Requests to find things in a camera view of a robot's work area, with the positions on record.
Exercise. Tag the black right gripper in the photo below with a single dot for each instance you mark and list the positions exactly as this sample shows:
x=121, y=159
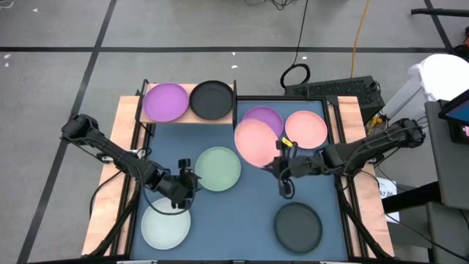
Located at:
x=304, y=166

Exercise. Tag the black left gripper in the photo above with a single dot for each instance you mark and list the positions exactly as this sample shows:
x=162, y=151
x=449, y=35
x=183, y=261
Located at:
x=181, y=187

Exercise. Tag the off-white plate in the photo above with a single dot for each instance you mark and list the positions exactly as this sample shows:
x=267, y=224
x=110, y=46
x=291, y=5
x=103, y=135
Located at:
x=165, y=227

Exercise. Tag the pink plate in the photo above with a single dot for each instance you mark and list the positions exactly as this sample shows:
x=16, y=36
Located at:
x=306, y=129
x=254, y=141

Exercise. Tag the purple plate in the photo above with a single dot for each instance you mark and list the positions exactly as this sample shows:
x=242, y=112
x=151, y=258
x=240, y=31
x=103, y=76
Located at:
x=267, y=117
x=165, y=102

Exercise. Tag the pale green plate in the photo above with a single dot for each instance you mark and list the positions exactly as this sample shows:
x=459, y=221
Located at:
x=218, y=168

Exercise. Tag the black plate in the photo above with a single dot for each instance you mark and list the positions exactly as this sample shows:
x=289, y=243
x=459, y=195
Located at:
x=211, y=100

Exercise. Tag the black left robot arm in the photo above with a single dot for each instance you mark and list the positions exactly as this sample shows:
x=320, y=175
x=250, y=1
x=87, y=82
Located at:
x=110, y=150

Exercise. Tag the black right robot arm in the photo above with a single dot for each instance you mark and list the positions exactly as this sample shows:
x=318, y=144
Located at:
x=366, y=146

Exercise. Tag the yellow clip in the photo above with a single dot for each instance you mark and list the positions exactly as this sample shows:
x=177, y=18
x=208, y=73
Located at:
x=288, y=143

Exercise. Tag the blue table mat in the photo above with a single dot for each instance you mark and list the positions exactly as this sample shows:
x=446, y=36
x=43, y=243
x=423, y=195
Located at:
x=242, y=220

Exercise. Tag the black perforated computer case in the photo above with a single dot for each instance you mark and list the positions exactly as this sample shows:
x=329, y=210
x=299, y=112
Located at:
x=337, y=91

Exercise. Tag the white printed paper sheet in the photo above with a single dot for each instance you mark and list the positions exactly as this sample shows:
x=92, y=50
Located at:
x=388, y=192

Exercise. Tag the grey cabinet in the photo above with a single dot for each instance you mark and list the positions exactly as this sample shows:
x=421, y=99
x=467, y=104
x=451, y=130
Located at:
x=450, y=172

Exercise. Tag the white plastic bag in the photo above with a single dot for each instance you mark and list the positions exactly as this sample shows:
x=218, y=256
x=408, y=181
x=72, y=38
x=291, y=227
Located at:
x=443, y=73

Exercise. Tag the black tablet blue screen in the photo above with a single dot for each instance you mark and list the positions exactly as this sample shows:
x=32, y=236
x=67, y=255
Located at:
x=459, y=113

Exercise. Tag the black bar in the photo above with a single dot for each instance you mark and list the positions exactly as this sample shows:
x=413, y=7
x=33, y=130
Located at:
x=439, y=12

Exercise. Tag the wooden shelf with black frame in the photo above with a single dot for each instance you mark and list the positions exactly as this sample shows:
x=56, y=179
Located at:
x=227, y=118

